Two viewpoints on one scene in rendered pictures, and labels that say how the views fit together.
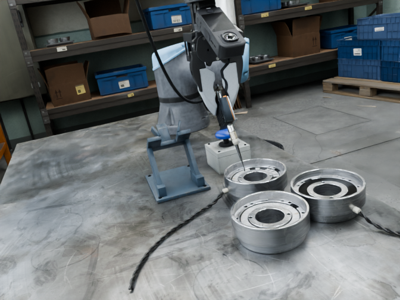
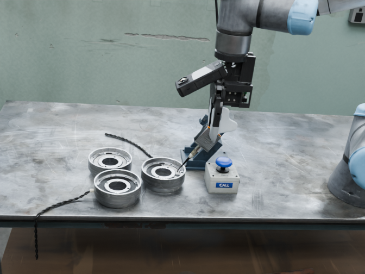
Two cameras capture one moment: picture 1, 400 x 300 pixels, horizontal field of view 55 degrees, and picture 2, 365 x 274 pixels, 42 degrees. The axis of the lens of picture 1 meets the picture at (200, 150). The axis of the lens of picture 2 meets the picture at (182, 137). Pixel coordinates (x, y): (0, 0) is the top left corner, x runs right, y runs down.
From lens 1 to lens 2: 1.32 m
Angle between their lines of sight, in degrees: 87
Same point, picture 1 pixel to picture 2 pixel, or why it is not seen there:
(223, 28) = (194, 76)
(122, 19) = not seen: outside the picture
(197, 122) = (335, 187)
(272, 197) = (126, 167)
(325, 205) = (99, 176)
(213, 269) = not seen: hidden behind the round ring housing
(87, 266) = (134, 128)
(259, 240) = (94, 155)
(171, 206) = (172, 154)
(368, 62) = not seen: outside the picture
